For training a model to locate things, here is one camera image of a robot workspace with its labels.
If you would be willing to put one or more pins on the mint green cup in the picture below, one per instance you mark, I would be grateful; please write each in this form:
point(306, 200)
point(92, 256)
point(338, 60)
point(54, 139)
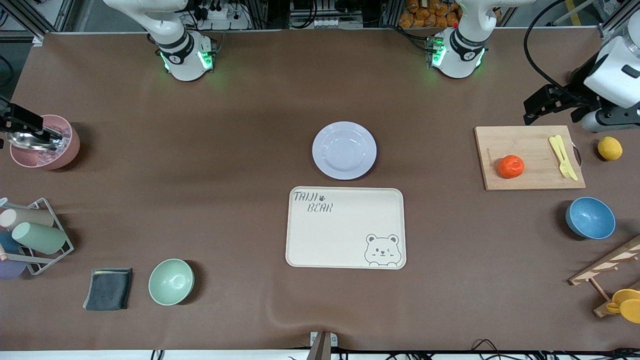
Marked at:
point(40, 238)

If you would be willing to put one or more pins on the wooden cutting board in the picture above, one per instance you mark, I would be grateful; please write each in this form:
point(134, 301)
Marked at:
point(525, 145)

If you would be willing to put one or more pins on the lavender round plate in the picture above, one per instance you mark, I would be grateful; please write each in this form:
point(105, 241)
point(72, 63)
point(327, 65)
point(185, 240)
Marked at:
point(344, 150)

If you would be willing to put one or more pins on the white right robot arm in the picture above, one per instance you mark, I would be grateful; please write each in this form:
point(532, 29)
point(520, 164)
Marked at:
point(187, 70)

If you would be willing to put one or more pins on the beige cup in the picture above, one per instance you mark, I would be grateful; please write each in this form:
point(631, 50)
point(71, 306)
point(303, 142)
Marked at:
point(27, 218)

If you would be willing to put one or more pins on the purple cup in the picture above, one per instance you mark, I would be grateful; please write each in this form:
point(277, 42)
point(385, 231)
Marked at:
point(10, 269)

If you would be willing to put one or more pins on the pink bowl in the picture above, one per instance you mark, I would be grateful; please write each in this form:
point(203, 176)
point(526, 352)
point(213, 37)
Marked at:
point(50, 160)

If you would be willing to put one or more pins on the yellow plastic fork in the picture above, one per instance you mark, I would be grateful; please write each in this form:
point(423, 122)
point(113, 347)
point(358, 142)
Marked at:
point(558, 155)

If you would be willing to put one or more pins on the bag of oranges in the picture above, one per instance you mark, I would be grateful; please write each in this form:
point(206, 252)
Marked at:
point(425, 17)

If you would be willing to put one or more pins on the dark grey folded cloth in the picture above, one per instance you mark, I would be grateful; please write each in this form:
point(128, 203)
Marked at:
point(107, 290)

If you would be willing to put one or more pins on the blue cup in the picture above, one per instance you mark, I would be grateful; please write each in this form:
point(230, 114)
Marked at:
point(7, 243)

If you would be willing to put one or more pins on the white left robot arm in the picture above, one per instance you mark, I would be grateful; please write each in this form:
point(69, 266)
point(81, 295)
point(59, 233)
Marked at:
point(457, 67)

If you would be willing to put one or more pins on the metal ladle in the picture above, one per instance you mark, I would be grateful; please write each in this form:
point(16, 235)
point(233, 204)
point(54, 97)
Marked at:
point(27, 141)

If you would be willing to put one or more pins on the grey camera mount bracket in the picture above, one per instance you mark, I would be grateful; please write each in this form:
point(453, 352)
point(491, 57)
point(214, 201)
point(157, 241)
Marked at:
point(322, 347)

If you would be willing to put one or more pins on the blue bowl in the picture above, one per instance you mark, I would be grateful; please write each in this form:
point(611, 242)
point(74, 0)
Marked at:
point(590, 217)

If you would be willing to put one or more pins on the brown table mat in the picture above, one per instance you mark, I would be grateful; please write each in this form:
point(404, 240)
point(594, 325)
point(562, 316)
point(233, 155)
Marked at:
point(250, 125)

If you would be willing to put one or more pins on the cream bear print tray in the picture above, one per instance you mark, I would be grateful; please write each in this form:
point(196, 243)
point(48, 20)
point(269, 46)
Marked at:
point(345, 235)

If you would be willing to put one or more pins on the wooden dish rack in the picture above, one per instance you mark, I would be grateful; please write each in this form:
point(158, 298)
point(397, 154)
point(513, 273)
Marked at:
point(600, 267)

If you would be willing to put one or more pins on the orange mandarin fruit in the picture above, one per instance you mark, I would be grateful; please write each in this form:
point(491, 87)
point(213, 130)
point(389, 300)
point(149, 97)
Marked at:
point(511, 166)

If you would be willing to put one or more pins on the mint green bowl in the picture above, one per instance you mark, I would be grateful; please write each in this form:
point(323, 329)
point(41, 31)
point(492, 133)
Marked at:
point(171, 282)

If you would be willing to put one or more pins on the slim white power strip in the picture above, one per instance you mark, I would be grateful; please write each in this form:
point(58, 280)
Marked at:
point(325, 22)

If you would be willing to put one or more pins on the large white power strip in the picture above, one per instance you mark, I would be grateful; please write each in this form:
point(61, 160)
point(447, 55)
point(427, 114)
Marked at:
point(222, 17)

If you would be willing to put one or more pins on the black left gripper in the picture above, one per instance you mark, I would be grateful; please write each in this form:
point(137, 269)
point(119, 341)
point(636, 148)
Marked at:
point(580, 89)

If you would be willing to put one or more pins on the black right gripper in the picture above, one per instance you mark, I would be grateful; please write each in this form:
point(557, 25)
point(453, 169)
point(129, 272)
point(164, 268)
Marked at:
point(20, 119)

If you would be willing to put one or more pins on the yellow cup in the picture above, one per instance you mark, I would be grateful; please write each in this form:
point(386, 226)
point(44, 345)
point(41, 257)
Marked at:
point(630, 305)

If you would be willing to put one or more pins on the yellow lemon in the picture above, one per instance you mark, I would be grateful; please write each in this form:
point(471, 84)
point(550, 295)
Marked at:
point(610, 148)

